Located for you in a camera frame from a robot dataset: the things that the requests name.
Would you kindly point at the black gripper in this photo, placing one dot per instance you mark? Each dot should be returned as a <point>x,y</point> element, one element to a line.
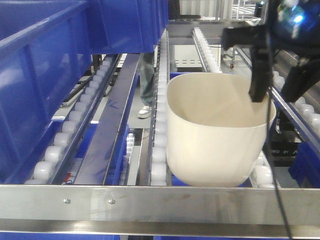
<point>292,25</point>

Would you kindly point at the white plastic bin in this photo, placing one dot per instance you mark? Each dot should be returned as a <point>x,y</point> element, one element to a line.
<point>215,132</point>

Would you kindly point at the white roller track far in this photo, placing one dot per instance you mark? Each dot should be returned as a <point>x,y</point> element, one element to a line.
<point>209,55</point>

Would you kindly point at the white roller track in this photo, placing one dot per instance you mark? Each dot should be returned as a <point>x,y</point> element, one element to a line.
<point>296,122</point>
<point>158,170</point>
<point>56,157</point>
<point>209,55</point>

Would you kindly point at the blue crate lower level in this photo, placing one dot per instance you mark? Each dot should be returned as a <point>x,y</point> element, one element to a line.
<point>305,169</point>

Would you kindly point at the white roller track right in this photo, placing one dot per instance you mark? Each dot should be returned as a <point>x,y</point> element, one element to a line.
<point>296,122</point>

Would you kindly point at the person leg in jeans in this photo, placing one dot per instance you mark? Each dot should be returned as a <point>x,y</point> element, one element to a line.
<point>147,73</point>

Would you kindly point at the white sneaker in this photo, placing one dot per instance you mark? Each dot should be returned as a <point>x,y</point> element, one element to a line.
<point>145,112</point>

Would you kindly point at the white roller track middle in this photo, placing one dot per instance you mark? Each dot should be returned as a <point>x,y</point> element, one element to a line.
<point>158,170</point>

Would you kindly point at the large blue crate on rollers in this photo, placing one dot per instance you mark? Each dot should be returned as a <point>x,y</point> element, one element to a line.
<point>45,47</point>

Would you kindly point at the white roller track left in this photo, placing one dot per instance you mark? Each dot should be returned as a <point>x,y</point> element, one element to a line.
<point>56,157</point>

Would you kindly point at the steel divider rail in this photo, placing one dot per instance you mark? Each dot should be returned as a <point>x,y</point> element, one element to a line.
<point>111,126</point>

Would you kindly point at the steel front shelf rail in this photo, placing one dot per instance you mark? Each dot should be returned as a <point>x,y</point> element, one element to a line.
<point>240,212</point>

